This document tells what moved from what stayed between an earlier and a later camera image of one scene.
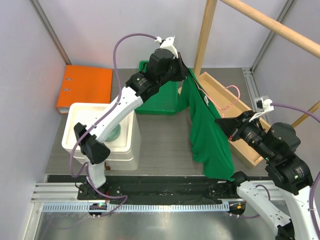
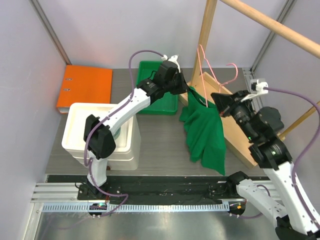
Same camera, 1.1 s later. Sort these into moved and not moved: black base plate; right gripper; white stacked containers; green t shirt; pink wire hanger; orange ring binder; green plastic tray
Moved: green t shirt; right gripper; pink wire hanger
Not moved: black base plate; orange ring binder; white stacked containers; green plastic tray
